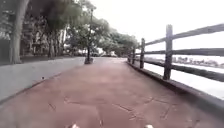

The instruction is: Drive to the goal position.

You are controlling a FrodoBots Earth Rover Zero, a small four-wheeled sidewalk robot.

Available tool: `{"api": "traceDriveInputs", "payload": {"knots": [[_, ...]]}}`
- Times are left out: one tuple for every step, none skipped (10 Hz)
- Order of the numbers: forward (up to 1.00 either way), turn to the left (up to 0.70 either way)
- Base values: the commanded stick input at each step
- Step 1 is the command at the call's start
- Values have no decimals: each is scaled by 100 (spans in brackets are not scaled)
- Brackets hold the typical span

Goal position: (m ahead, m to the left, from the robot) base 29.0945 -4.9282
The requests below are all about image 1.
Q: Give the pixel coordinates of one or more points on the reddish brown paved path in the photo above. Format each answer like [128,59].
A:
[103,86]

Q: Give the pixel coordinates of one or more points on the row of trees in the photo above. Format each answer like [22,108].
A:
[76,30]

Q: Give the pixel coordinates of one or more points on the grey stone kerb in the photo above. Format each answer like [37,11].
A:
[186,90]

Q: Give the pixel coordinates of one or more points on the distant shoreline with trees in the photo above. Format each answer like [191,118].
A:
[196,62]

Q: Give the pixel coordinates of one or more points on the pale grey concrete strip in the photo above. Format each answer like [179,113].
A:
[23,75]

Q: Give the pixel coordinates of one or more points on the pale water surface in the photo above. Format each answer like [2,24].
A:
[203,83]

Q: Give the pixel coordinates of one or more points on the large tree trunk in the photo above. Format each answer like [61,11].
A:
[16,33]

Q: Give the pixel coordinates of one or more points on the black lamp post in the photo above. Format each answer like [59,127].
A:
[89,40]

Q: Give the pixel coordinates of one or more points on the dark wooden rail fence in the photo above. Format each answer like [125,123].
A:
[169,50]

